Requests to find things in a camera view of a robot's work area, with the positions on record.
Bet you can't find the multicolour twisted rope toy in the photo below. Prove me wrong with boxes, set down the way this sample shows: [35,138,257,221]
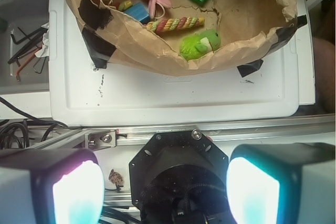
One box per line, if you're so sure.
[117,0,205,35]

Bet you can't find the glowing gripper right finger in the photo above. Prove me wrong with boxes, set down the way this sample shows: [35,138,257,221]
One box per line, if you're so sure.
[226,143,335,223]

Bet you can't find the aluminium frame rail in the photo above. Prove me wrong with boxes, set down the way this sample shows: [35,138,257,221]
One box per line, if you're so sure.
[31,114,335,151]

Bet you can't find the brown paper bag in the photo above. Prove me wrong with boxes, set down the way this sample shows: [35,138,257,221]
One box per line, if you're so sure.
[66,0,299,76]

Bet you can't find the black hex key set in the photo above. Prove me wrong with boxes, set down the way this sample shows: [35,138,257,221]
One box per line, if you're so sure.
[7,27,48,68]

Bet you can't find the blue wooden block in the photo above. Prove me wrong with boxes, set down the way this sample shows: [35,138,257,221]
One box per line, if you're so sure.
[124,3,151,24]

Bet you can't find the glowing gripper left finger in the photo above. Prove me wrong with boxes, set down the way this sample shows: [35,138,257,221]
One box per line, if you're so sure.
[1,148,104,223]

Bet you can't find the orange hex key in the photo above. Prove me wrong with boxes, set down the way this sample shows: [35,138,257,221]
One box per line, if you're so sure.
[15,49,39,82]

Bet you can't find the black cables bundle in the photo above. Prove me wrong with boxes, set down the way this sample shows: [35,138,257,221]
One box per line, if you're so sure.
[0,95,79,151]

